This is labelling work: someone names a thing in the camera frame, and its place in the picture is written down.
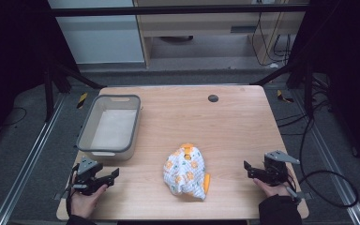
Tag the person's right hand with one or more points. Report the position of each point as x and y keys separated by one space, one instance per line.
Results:
x=272 y=188

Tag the light wooden desk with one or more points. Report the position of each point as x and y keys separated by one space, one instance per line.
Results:
x=200 y=26

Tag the black metal stand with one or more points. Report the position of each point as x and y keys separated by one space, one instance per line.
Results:
x=48 y=93
x=307 y=90

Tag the yellow black striped tape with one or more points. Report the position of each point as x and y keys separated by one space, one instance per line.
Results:
x=283 y=97
x=82 y=100

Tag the white orange patterned baby garment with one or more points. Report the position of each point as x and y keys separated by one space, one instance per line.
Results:
x=186 y=175

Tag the white cabinet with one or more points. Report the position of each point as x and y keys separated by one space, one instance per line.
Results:
x=100 y=37

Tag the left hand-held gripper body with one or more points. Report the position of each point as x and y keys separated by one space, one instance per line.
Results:
x=86 y=175

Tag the black horizontal frame bar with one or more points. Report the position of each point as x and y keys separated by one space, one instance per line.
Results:
x=175 y=10

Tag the aluminium floor rail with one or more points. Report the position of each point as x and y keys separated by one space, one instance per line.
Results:
x=28 y=159
x=331 y=165

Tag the person's left hand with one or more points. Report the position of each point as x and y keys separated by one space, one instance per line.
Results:
x=84 y=203

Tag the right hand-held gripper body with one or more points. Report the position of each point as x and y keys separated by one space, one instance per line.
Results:
x=276 y=168

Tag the white basin with grey rim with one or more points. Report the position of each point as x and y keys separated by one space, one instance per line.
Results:
x=112 y=125

